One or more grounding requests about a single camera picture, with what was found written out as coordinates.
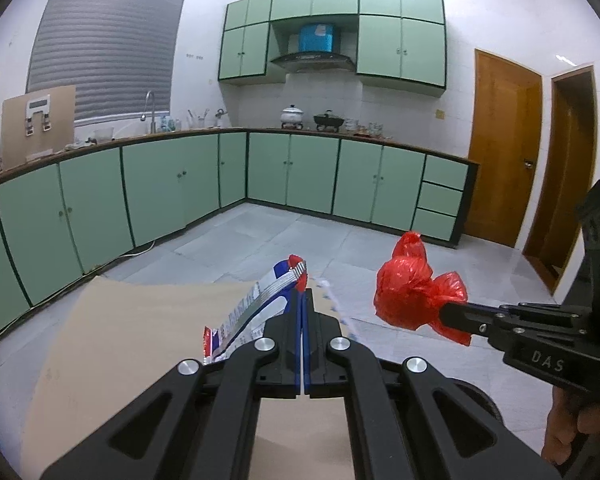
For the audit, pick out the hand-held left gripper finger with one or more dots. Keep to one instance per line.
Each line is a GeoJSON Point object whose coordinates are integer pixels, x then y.
{"type": "Point", "coordinates": [307, 350]}
{"type": "Point", "coordinates": [299, 350]}

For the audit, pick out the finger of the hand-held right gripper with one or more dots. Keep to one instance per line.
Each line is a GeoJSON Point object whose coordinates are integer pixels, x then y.
{"type": "Point", "coordinates": [555, 317]}
{"type": "Point", "coordinates": [470, 317]}

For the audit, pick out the blue white snack wrapper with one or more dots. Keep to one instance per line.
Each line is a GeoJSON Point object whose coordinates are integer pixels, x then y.
{"type": "Point", "coordinates": [260, 305]}

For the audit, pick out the red plastic bag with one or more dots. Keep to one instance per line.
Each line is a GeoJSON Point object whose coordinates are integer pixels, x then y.
{"type": "Point", "coordinates": [405, 295]}

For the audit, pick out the black round bin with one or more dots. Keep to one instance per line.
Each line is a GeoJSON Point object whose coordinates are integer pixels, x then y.
{"type": "Point", "coordinates": [480, 400]}

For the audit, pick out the person's right hand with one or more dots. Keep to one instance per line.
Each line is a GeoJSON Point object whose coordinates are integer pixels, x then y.
{"type": "Point", "coordinates": [562, 420]}

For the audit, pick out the green drawer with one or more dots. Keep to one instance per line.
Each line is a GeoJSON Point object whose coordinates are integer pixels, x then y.
{"type": "Point", "coordinates": [436, 225]}
{"type": "Point", "coordinates": [441, 199]}
{"type": "Point", "coordinates": [445, 172]}

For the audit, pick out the closed wooden door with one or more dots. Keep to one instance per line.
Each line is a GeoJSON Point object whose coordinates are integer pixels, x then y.
{"type": "Point", "coordinates": [500, 150]}

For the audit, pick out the green base cabinets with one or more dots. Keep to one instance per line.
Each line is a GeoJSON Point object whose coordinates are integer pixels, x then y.
{"type": "Point", "coordinates": [310, 170]}

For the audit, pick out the black wok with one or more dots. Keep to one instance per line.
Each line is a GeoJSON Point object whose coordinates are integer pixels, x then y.
{"type": "Point", "coordinates": [329, 121]}

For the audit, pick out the white cooking pot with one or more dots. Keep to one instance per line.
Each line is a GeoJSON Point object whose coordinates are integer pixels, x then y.
{"type": "Point", "coordinates": [292, 116]}

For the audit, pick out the utensil holder cup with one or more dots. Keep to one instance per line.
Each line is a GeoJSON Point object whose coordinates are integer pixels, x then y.
{"type": "Point", "coordinates": [197, 121]}

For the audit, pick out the metal faucet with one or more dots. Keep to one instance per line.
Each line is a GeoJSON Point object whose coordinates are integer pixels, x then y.
{"type": "Point", "coordinates": [153, 110]}

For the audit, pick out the black range hood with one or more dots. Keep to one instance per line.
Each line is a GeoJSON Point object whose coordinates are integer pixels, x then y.
{"type": "Point", "coordinates": [312, 62]}

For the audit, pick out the blue box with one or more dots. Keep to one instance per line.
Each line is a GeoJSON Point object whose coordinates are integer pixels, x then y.
{"type": "Point", "coordinates": [319, 39]}

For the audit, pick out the cardboard panel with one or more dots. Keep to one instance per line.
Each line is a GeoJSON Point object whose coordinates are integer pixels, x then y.
{"type": "Point", "coordinates": [60, 125]}

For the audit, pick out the grey window blind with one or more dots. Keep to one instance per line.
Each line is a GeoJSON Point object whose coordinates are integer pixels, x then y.
{"type": "Point", "coordinates": [105, 45]}

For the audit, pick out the wooden door frame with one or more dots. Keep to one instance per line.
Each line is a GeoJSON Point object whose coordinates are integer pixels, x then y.
{"type": "Point", "coordinates": [587, 170]}

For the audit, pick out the green wall cabinets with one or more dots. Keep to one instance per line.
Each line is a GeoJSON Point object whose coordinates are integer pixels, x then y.
{"type": "Point", "coordinates": [420, 50]}

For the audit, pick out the white plastic bracket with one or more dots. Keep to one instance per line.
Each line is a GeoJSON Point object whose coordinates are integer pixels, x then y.
{"type": "Point", "coordinates": [39, 107]}

